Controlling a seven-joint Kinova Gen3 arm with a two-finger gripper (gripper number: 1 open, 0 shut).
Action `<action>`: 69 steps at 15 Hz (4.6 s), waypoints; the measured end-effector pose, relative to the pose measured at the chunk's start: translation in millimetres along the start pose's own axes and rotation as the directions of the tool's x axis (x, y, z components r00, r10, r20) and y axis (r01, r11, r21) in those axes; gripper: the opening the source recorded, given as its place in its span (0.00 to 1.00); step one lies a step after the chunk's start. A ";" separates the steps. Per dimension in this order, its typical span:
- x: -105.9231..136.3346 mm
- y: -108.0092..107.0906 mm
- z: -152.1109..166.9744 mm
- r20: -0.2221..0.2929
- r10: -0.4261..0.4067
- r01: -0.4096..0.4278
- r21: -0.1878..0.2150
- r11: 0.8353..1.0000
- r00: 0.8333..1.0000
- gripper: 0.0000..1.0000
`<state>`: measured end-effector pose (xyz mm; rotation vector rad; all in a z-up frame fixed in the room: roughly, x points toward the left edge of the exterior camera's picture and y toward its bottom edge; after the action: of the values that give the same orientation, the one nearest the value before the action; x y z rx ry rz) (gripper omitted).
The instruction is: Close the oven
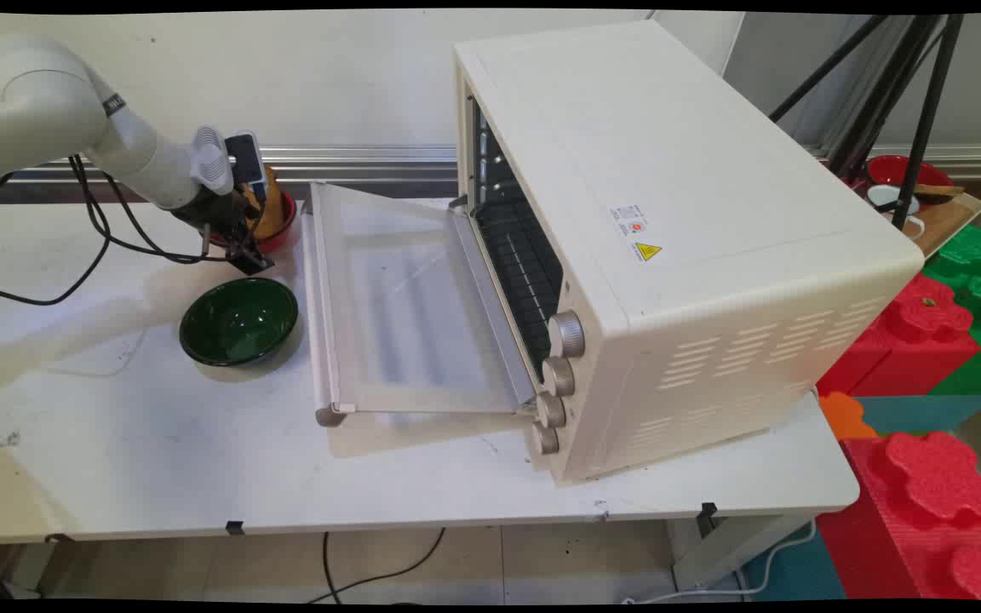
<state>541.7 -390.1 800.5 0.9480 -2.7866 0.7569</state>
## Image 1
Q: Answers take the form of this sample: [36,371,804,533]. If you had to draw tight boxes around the blue foam mat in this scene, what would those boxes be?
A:
[742,523,847,602]

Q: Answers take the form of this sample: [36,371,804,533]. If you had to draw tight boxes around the cream toaster oven body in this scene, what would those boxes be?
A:
[454,21,926,488]

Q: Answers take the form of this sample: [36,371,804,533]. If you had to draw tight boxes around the white cup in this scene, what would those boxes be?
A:
[868,184,927,240]

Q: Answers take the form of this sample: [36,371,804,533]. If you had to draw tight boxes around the large red foam block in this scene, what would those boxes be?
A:
[815,431,981,602]

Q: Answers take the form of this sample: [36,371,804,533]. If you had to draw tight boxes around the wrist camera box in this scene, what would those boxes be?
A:
[223,132,267,203]

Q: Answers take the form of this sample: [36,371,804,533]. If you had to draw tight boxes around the aluminium wall rail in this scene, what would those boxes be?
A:
[0,144,981,185]

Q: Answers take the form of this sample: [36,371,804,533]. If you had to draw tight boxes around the orange bread piece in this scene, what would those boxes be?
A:
[244,166,286,242]

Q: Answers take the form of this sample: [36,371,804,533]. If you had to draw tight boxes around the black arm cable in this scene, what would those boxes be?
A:
[0,153,232,307]

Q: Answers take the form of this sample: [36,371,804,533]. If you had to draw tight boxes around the warning sticker labels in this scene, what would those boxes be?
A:
[609,203,664,264]

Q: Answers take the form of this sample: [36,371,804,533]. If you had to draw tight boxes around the white floor cable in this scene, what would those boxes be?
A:
[622,519,820,605]

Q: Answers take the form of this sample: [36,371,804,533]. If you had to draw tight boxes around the red bowl behind tripod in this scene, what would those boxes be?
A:
[866,155,935,193]

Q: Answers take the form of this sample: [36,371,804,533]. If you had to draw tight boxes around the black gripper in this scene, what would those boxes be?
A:
[171,186,276,275]

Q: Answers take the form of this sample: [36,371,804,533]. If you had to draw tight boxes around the black floor cable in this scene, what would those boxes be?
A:
[307,527,447,605]

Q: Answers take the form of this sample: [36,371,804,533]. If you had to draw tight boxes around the dark green bowl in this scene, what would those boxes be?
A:
[179,278,300,369]

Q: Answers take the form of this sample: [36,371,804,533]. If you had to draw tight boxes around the orange foam block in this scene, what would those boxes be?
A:
[818,391,880,441]

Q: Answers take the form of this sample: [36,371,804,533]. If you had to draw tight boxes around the black oven rack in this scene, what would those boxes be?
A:
[473,201,565,377]

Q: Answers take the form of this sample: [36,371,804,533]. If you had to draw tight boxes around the green foam block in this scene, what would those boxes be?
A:
[922,225,981,398]

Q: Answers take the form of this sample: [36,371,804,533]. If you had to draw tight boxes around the black tripod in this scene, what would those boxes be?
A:
[768,13,965,231]

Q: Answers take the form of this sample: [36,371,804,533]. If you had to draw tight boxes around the teal foam block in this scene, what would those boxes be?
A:
[852,393,981,438]

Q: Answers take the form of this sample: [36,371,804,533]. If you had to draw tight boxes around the glass oven door with handle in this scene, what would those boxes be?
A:
[301,181,542,427]

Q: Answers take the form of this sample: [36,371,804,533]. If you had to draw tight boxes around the white table leg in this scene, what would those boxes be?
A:
[668,511,816,593]

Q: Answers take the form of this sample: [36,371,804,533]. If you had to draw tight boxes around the wooden tray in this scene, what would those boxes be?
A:
[882,191,981,261]

